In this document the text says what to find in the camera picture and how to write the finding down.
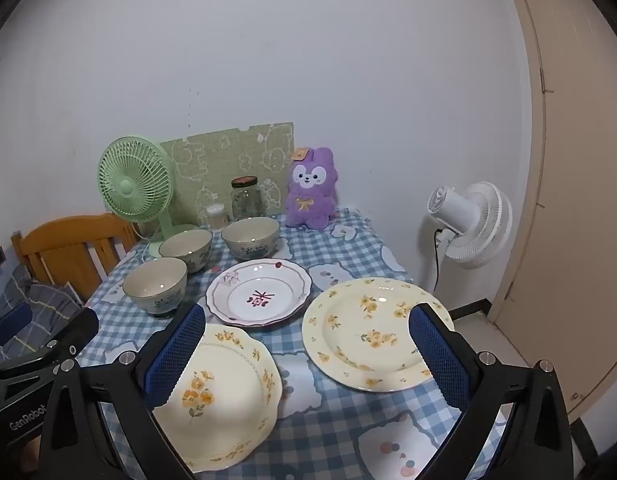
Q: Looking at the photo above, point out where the large yellow floral plate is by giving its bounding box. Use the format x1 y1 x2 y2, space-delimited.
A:
302 278 456 393

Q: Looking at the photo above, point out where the blue floral ceramic bowl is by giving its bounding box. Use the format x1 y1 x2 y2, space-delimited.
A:
221 217 280 261

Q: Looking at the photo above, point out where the white standing fan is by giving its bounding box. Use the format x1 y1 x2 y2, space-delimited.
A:
427 181 513 269

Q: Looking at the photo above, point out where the wooden chair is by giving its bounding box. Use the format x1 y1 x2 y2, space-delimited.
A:
11 212 139 303

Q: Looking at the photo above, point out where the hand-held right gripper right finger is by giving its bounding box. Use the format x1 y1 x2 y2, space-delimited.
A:
408 302 574 480

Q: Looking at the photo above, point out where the cotton swab container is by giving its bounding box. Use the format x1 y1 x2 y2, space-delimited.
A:
206 203 229 231

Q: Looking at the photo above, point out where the grey plaid pillow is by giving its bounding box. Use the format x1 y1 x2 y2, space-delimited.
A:
0 265 84 361

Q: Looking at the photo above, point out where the glass jar with dark lid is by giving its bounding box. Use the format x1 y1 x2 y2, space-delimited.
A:
231 176 265 221

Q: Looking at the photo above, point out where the purple plush bunny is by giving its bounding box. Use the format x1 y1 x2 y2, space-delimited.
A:
285 146 339 231

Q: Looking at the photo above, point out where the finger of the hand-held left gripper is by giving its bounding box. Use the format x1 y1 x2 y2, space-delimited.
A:
0 308 100 386
0 304 34 348

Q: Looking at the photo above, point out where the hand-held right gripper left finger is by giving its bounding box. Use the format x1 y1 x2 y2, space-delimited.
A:
38 302 208 480

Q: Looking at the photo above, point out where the white red-rimmed plate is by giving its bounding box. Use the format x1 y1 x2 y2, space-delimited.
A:
206 258 314 331

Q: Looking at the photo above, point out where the green desk fan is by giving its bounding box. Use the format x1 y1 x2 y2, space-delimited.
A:
98 135 199 258

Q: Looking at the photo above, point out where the white fan cable with plug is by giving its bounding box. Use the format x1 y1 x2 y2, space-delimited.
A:
133 220 162 259

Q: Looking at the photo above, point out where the green printed mat board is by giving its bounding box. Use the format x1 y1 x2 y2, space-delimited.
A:
161 121 295 226

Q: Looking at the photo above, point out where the scalloped yellow floral plate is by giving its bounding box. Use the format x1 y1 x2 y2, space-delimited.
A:
151 323 284 473

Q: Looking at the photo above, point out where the blue checked tablecloth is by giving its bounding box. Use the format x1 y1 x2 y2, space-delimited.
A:
76 207 509 480

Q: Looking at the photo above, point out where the black fan cable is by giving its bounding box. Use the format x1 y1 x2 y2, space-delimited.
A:
432 230 446 291

